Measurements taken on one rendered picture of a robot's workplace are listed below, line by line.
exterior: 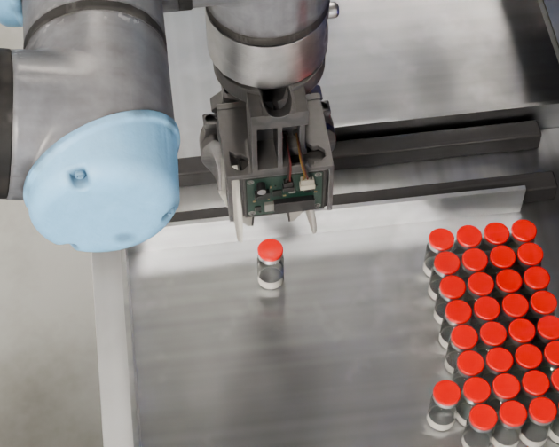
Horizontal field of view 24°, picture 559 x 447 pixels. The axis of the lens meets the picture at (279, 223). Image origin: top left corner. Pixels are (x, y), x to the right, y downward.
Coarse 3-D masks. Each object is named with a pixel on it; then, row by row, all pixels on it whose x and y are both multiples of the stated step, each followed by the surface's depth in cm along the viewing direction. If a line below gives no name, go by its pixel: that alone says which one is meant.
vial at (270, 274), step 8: (264, 264) 104; (272, 264) 104; (280, 264) 104; (264, 272) 104; (272, 272) 104; (280, 272) 105; (264, 280) 105; (272, 280) 105; (280, 280) 106; (272, 288) 106
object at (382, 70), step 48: (336, 0) 124; (384, 0) 124; (432, 0) 124; (480, 0) 124; (528, 0) 124; (336, 48) 121; (384, 48) 121; (432, 48) 121; (480, 48) 121; (528, 48) 121; (336, 96) 118; (384, 96) 118; (432, 96) 118; (480, 96) 118; (528, 96) 118
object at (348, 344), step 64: (512, 192) 108; (128, 256) 108; (192, 256) 108; (256, 256) 108; (320, 256) 108; (384, 256) 108; (128, 320) 101; (192, 320) 105; (256, 320) 105; (320, 320) 105; (384, 320) 105; (192, 384) 102; (256, 384) 102; (320, 384) 102; (384, 384) 102
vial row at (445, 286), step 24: (432, 240) 103; (432, 264) 105; (456, 264) 102; (432, 288) 105; (456, 288) 101; (456, 312) 100; (456, 336) 99; (456, 360) 100; (480, 360) 98; (480, 384) 96; (480, 408) 95; (480, 432) 95
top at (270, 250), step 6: (264, 240) 103; (270, 240) 103; (276, 240) 103; (258, 246) 103; (264, 246) 103; (270, 246) 103; (276, 246) 103; (258, 252) 103; (264, 252) 103; (270, 252) 103; (276, 252) 103; (282, 252) 103; (264, 258) 103; (270, 258) 103; (276, 258) 103
